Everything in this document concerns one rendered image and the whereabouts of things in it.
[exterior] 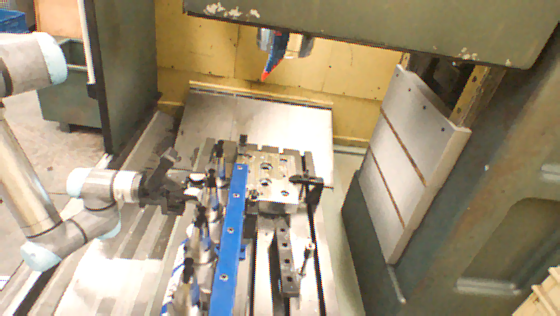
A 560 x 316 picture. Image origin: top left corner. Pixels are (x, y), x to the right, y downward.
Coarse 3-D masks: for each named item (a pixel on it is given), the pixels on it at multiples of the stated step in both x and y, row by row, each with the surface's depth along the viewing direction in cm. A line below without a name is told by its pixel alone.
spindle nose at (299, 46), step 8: (256, 32) 90; (264, 32) 86; (272, 32) 84; (256, 40) 91; (264, 40) 87; (272, 40) 85; (296, 40) 85; (304, 40) 86; (312, 40) 88; (264, 48) 88; (288, 48) 86; (296, 48) 86; (304, 48) 87; (312, 48) 90; (288, 56) 87; (296, 56) 88; (304, 56) 89
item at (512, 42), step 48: (192, 0) 57; (240, 0) 57; (288, 0) 57; (336, 0) 57; (384, 0) 57; (432, 0) 57; (480, 0) 57; (528, 0) 57; (384, 48) 62; (432, 48) 62; (480, 48) 62; (528, 48) 62
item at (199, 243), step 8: (208, 224) 60; (192, 232) 60; (200, 232) 59; (208, 232) 60; (192, 240) 60; (200, 240) 60; (208, 240) 61; (192, 248) 61; (200, 248) 61; (208, 248) 62; (192, 256) 61; (200, 256) 61
